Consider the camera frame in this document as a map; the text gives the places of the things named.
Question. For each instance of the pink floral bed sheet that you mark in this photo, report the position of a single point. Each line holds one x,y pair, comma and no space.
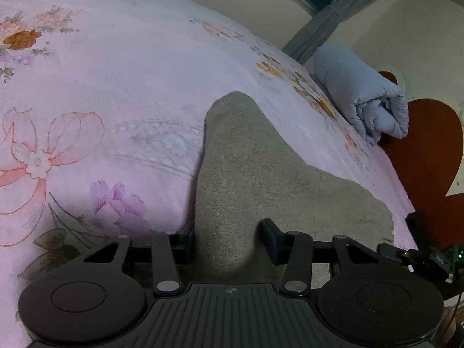
102,113

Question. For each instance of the grey knit pants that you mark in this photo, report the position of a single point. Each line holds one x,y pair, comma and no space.
249,173

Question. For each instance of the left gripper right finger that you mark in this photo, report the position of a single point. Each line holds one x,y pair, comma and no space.
294,250

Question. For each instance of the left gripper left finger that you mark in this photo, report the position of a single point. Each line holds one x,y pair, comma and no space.
173,259

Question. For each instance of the red wooden headboard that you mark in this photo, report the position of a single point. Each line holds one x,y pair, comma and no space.
427,162

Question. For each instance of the right grey curtain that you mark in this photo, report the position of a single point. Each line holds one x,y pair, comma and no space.
316,32

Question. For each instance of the light blue rolled quilt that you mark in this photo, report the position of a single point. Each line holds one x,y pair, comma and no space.
371,103

